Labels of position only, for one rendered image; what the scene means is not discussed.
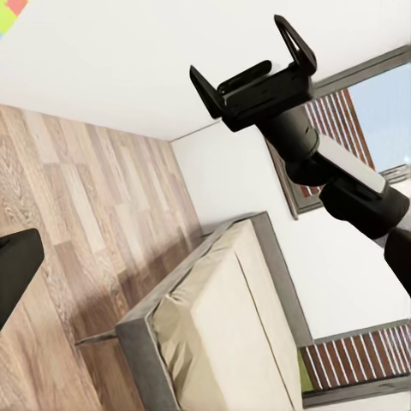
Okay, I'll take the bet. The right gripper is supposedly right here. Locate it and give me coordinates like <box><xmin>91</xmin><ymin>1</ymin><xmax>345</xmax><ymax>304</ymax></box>
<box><xmin>189</xmin><ymin>15</ymin><xmax>318</xmax><ymax>149</ymax></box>

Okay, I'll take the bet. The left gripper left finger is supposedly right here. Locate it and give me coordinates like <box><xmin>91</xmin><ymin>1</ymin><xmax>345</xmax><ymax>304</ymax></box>
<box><xmin>0</xmin><ymin>228</ymin><xmax>45</xmax><ymax>330</ymax></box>

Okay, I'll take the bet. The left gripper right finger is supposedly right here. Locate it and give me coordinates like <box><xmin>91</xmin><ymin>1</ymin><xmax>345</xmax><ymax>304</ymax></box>
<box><xmin>384</xmin><ymin>227</ymin><xmax>411</xmax><ymax>297</ymax></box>

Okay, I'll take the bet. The jigsaw puzzle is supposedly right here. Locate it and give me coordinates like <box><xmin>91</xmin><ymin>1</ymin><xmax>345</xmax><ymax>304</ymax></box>
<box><xmin>0</xmin><ymin>0</ymin><xmax>31</xmax><ymax>39</ymax></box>

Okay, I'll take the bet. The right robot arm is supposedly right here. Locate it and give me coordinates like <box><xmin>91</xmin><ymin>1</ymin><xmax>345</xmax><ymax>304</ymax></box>
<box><xmin>189</xmin><ymin>15</ymin><xmax>411</xmax><ymax>249</ymax></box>

